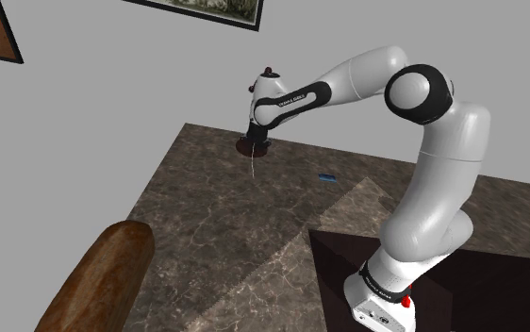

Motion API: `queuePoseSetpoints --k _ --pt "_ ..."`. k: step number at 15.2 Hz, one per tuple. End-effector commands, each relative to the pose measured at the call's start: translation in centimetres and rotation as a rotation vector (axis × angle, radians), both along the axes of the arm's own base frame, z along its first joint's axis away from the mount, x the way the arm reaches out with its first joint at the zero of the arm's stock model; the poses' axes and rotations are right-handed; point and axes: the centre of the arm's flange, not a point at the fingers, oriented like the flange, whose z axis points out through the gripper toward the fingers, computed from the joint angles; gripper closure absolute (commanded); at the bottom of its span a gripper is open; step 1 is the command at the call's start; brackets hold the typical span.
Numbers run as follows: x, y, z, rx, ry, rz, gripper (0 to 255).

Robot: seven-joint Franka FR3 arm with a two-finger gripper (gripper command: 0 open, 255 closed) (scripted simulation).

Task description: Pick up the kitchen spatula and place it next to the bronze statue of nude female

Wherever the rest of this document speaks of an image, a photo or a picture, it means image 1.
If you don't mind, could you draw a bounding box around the dark red round plate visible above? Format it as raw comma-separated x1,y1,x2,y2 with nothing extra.
236,137,272,159

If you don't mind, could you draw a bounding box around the black framed pale wall picture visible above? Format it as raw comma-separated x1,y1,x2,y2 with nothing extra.
121,0,265,33

